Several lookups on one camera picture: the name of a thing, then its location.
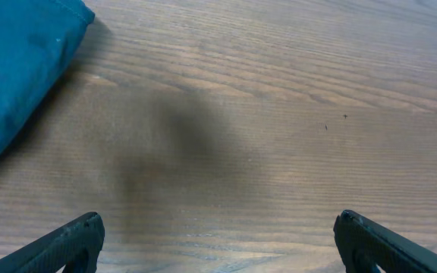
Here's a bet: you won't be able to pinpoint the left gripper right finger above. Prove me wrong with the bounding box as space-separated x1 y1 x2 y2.
333 210 437 273

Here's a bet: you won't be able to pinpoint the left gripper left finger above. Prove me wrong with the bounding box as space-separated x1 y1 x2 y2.
0 212 105 273

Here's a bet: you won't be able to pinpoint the folded navy blue shorts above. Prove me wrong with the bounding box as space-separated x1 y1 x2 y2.
0 0 95 155

